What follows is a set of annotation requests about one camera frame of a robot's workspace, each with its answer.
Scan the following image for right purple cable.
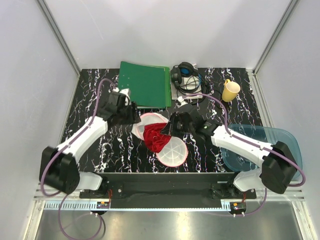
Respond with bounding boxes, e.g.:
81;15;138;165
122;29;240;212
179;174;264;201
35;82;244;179
182;93;307;188

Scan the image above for black blue headphones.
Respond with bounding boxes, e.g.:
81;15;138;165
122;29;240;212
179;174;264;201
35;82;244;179
170;62;209;105

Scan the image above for white pink mesh laundry bag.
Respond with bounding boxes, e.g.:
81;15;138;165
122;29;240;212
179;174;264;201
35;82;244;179
131;112;188;167

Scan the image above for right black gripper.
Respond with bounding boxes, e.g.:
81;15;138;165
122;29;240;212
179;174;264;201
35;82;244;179
161;112;194;138

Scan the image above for white slotted cable duct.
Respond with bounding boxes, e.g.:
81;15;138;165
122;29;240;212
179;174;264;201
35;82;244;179
44;200;98;211

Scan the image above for green folder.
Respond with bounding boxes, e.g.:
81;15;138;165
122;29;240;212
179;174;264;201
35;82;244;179
117;61;172;109

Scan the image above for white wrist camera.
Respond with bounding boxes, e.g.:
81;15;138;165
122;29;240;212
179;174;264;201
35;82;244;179
176;96;187;108
113;87;131;106

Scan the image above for red bra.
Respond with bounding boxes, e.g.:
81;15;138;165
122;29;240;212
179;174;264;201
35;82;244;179
143;122;171;153

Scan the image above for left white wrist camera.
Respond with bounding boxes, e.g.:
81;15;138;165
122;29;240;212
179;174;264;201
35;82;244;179
113;87;131;106

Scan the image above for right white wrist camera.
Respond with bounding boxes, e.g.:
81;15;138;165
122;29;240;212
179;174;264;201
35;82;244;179
176;96;187;108

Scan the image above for grey book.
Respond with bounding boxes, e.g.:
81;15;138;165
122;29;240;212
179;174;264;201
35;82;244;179
170;66;202;100

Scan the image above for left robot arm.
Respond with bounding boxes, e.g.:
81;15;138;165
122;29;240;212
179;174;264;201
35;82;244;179
39;88;141;198

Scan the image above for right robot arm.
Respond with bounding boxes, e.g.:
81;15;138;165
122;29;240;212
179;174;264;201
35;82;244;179
161;104;298;199

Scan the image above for yellow mug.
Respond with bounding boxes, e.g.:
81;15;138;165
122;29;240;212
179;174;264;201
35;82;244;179
222;79;241;103

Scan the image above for blue transparent plastic bin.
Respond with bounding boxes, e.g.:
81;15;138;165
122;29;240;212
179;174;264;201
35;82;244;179
221;124;303;172

